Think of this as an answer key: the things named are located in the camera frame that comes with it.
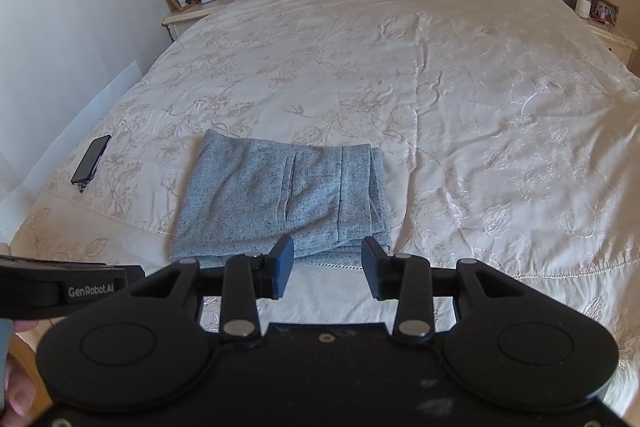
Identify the cream embroidered bedspread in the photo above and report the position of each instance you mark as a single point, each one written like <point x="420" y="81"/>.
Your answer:
<point x="450" y="82"/>

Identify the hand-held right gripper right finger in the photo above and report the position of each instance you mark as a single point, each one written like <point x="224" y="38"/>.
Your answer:
<point x="371" y="268"/>

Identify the grey speckled pants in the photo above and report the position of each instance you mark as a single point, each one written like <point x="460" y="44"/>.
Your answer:
<point x="250" y="197"/>

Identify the white round device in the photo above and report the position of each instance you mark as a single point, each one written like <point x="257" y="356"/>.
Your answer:
<point x="583" y="7"/>

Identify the cream nightstand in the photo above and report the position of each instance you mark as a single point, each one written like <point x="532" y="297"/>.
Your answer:
<point x="187" y="19"/>
<point x="620" y="44"/>

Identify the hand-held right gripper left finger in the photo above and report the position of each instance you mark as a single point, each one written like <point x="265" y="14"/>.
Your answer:
<point x="284" y="267"/>

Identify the person's left hand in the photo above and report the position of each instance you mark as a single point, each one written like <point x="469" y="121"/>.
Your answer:
<point x="22" y="389"/>

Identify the black smartphone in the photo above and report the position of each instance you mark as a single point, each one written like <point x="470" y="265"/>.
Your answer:
<point x="90" y="159"/>

